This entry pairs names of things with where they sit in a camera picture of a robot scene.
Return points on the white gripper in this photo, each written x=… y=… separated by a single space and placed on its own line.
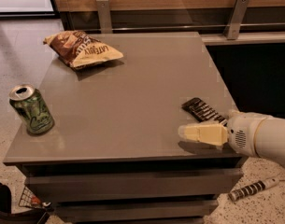
x=241 y=133

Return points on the black rxbar chocolate bar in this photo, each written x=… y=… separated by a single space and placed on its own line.
x=202 y=111

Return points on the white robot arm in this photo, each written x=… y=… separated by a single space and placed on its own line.
x=277 y=139

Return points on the brown chip bag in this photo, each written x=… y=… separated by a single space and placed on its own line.
x=78 y=50

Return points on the striped white black tool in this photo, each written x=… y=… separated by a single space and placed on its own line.
x=252 y=189

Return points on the grey drawer cabinet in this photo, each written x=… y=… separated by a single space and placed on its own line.
x=114 y=155

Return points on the green soda can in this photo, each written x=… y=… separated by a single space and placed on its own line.
x=30 y=106

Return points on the black curved object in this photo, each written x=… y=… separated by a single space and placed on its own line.
x=34 y=216

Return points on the right metal bracket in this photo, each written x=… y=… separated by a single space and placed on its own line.
x=231 y=31

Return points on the metal bracket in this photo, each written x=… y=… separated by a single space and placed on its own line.
x=231 y=31
x=104 y=16

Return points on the left metal bracket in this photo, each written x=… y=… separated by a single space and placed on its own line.
x=104 y=16

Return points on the black wire basket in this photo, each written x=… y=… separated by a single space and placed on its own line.
x=29 y=200

